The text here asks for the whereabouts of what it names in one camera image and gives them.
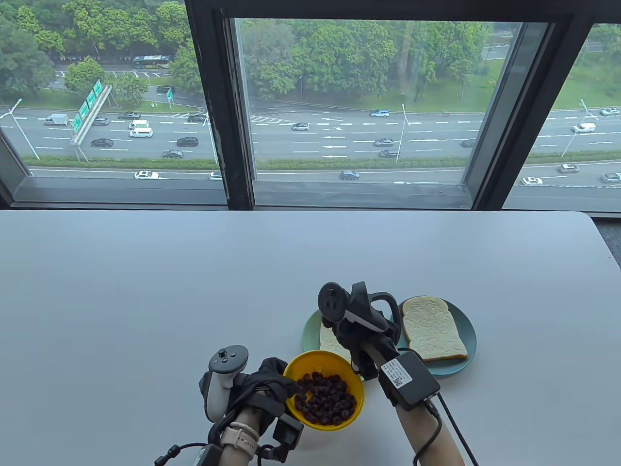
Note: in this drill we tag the person's left hand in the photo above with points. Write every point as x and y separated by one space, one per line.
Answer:
264 376

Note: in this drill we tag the person's right hand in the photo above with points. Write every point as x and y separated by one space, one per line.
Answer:
368 349

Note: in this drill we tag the white toast slice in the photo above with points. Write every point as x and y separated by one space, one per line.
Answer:
432 330
330 342

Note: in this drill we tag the yellow bowl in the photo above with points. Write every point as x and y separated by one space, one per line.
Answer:
315 361

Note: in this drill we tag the pile of dark cranberries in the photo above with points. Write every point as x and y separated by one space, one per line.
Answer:
325 398

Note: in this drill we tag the person's right forearm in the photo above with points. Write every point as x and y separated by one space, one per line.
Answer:
427 437

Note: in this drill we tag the person's left forearm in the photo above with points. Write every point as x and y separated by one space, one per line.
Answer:
245 415

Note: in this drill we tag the black wrist box white label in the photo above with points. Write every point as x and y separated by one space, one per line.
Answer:
208 456
412 383

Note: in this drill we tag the light green plate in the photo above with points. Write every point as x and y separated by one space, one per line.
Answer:
310 335

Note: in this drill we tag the pink band wristwatch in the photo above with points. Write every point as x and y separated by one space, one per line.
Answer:
237 437

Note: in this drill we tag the blue plate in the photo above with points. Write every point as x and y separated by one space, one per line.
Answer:
468 330

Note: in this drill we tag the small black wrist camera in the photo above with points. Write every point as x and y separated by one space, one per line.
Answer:
288 432

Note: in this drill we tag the black window frame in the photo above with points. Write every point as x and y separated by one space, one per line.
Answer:
218 97

